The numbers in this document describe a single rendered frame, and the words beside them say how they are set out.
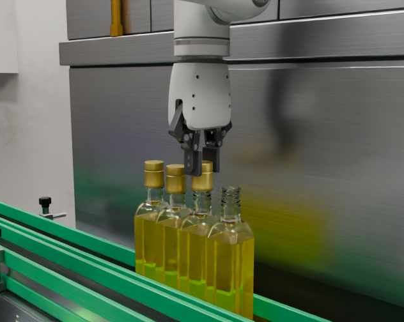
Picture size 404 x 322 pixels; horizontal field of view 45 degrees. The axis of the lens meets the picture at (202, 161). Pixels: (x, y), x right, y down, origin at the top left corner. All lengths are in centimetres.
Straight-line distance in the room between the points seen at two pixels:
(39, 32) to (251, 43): 312
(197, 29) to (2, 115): 347
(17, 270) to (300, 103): 62
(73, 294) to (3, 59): 312
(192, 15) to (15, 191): 353
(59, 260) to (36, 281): 9
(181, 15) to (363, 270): 46
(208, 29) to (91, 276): 51
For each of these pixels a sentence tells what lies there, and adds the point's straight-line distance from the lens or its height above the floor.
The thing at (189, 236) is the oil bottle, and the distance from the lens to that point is 78.
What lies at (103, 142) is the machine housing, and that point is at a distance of 122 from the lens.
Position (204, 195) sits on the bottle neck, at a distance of 77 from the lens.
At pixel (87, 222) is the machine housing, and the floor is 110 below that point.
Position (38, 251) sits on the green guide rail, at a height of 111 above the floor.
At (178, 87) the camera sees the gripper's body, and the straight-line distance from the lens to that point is 73.
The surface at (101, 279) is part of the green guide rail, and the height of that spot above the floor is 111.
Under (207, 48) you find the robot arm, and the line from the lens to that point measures 72.
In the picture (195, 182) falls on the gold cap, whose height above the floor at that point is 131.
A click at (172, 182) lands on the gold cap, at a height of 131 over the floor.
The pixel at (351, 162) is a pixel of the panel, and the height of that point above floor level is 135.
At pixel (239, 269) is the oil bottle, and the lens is 75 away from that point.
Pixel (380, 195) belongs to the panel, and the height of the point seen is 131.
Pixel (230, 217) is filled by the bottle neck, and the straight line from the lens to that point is 74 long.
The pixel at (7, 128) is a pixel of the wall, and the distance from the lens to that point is 410.
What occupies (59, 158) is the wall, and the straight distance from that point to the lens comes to 387.
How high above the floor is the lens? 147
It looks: 10 degrees down
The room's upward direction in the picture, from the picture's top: straight up
